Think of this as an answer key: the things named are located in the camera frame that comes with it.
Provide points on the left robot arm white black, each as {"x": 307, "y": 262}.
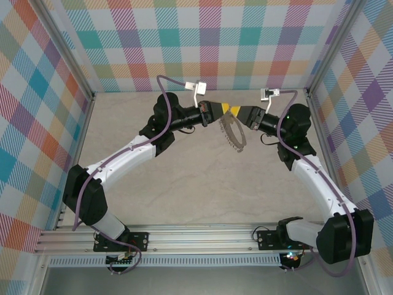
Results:
{"x": 122, "y": 161}

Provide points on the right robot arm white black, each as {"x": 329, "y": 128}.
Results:
{"x": 319, "y": 187}

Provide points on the aluminium side rail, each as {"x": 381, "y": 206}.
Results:
{"x": 86, "y": 116}
{"x": 317, "y": 123}

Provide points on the aluminium frame post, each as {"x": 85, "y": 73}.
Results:
{"x": 334, "y": 46}
{"x": 66, "y": 46}

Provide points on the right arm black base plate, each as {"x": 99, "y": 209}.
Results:
{"x": 267, "y": 241}

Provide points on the aluminium mounting rail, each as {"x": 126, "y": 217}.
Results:
{"x": 199, "y": 238}

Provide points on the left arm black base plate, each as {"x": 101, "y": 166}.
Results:
{"x": 138, "y": 241}

